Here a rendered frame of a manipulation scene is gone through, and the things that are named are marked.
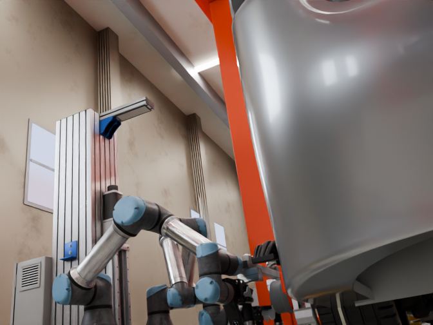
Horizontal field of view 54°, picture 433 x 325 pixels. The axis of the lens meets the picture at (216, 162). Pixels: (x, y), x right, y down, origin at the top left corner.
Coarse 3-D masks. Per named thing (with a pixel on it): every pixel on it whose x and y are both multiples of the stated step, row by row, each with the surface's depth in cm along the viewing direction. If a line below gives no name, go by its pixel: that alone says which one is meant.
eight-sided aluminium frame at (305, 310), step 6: (294, 300) 146; (294, 306) 145; (300, 306) 146; (306, 306) 143; (312, 306) 143; (294, 312) 144; (300, 312) 144; (306, 312) 143; (312, 312) 142; (300, 318) 143; (306, 318) 142; (312, 318) 142; (300, 324) 144; (306, 324) 143; (312, 324) 143; (318, 324) 145
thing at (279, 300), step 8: (272, 288) 172; (280, 288) 170; (272, 296) 170; (280, 296) 169; (288, 296) 167; (272, 304) 170; (280, 304) 169; (288, 304) 167; (304, 304) 165; (280, 312) 171; (288, 312) 170
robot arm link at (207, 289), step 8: (200, 280) 136; (208, 280) 135; (216, 280) 137; (200, 288) 135; (208, 288) 134; (216, 288) 134; (224, 288) 139; (200, 296) 134; (208, 296) 133; (216, 296) 134; (224, 296) 139
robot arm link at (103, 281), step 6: (102, 276) 182; (108, 276) 185; (96, 282) 178; (102, 282) 181; (108, 282) 183; (96, 288) 176; (102, 288) 179; (108, 288) 182; (96, 294) 176; (102, 294) 179; (108, 294) 181; (90, 300) 175; (96, 300) 177; (102, 300) 178; (108, 300) 180; (84, 306) 178
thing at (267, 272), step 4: (244, 264) 164; (248, 264) 164; (252, 264) 168; (256, 264) 172; (244, 268) 164; (248, 268) 165; (264, 268) 180; (268, 268) 184; (264, 272) 178; (268, 272) 183; (272, 272) 187; (276, 272) 193; (268, 276) 187; (272, 276) 188; (276, 276) 191
